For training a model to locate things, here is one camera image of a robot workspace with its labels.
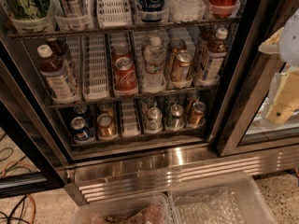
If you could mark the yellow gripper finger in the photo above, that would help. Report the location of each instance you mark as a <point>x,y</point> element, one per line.
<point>283,96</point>
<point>270,45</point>

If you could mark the blue pepsi can shelf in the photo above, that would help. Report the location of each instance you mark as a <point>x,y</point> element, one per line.
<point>151,9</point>

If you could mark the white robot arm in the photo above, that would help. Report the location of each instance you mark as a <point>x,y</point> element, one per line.
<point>288,49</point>

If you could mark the glass fridge door right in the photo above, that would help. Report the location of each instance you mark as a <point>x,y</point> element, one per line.
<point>251,80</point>

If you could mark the glass fridge door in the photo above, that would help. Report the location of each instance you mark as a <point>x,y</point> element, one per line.
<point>251,80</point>
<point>24,120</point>

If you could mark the front gold can bottom right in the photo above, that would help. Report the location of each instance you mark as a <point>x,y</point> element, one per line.
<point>196,113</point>

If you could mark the gold can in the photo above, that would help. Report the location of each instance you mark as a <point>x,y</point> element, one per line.
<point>196,113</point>
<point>106,108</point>
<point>181,66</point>
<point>106,126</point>
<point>192,96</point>
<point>174,46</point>

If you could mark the rear gold can bottom right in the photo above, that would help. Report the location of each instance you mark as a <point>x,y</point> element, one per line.
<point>192,96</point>

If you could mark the front gold can middle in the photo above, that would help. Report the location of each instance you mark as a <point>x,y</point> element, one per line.
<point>181,66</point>

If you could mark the rear gold can middle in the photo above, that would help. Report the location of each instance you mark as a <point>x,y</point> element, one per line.
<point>174,46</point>

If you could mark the rear green can bottom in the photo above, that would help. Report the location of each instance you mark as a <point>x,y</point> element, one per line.
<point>169,101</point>

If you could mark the clear water bottle middle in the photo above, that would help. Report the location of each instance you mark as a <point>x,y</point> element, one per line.
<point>154,57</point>

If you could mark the front silver can bottom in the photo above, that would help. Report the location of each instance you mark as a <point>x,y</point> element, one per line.
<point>154,119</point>

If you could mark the silver can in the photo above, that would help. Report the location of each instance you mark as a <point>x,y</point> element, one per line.
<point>147,103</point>
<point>154,119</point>

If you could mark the rear silver can bottom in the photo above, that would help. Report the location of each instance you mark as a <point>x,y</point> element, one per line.
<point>147,103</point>

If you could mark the front red coca-cola can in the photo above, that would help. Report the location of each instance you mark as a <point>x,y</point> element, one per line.
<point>124,74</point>

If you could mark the red coca-cola can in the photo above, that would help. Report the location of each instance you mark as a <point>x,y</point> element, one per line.
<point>122,50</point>
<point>124,74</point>

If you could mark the rear red coca-cola can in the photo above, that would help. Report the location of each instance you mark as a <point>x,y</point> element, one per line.
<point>122,50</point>

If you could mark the empty white tray bottom shelf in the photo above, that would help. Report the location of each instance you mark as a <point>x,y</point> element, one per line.
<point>129,119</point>

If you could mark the empty white tray shelf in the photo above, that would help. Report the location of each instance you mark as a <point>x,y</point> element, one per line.
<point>129,119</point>
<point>95,80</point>
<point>113,13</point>

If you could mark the empty white tray upper shelf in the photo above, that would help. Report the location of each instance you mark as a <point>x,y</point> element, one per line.
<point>113,13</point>

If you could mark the empty white tray middle shelf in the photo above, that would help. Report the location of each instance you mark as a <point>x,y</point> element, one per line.
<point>95,80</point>

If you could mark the rear gold can bottom left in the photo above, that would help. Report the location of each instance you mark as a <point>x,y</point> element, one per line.
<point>106,108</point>

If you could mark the front gold can bottom left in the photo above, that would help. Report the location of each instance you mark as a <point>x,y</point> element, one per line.
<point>106,126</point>

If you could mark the rear blue pepsi can bottom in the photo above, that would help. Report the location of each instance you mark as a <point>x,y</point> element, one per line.
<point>83,111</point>

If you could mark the blue pepsi can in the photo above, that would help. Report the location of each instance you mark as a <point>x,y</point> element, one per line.
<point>81,129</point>
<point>83,111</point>

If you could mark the front blue pepsi can bottom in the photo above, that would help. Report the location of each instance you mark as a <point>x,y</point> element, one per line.
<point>81,129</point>

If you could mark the steel fridge base grille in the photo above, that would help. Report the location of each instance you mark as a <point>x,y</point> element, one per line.
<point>157,171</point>

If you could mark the green drink can upper shelf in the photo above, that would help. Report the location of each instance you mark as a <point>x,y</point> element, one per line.
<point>29,9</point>

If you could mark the glass fridge door left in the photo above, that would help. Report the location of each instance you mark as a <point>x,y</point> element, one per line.
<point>24,120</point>

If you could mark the front tea bottle right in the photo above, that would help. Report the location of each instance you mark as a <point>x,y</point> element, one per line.
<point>213,55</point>

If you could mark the tea bottle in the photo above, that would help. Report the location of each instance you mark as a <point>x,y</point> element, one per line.
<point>213,55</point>
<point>59,78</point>
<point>59,47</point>

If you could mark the clear plastic bin right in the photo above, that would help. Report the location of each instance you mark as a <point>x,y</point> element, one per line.
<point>248,196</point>

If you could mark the clear plastic bin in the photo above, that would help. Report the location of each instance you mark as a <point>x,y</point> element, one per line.
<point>141,209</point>
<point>248,196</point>

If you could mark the bubble wrap sheet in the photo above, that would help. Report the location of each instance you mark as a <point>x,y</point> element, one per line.
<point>211,206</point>

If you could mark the clear plastic bin left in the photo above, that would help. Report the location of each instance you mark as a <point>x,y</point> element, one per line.
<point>141,209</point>

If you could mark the rear tea bottle left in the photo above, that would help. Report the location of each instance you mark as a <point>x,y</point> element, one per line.
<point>59,47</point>

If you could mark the front tea bottle left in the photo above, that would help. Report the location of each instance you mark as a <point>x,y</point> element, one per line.
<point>59,78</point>

